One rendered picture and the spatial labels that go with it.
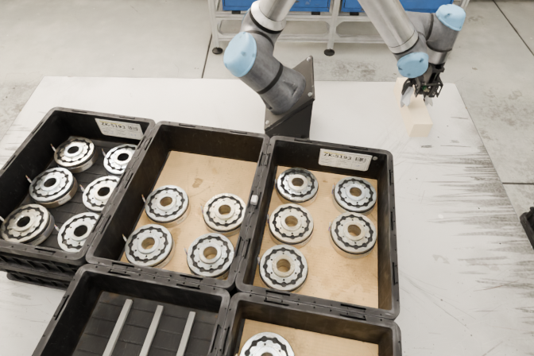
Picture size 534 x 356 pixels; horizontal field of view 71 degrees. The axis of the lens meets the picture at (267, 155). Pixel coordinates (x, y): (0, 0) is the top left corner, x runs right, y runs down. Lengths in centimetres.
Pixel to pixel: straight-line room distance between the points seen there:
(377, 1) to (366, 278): 61
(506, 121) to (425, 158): 149
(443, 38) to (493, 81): 185
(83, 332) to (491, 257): 97
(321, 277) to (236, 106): 74
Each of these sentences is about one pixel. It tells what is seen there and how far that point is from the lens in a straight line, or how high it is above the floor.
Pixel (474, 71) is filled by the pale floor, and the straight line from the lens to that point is 305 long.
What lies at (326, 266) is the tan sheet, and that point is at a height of 83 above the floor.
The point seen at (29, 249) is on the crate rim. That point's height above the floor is 93.
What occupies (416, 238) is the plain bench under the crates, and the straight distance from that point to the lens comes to 110.
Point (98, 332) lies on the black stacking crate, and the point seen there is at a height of 83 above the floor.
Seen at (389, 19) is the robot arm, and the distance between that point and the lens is 98.
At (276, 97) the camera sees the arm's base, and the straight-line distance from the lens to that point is 112.
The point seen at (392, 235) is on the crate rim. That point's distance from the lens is 81.
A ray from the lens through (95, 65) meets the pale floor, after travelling 301.
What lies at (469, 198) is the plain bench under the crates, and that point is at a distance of 124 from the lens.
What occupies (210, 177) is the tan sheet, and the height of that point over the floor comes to 83.
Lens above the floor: 161
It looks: 50 degrees down
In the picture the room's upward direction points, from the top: straight up
